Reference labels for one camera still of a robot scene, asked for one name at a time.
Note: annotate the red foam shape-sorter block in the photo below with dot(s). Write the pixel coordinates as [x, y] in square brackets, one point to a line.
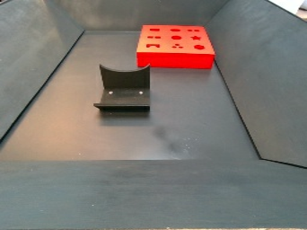
[174, 46]

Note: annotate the black curved holder bracket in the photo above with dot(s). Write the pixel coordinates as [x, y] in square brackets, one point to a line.
[125, 89]

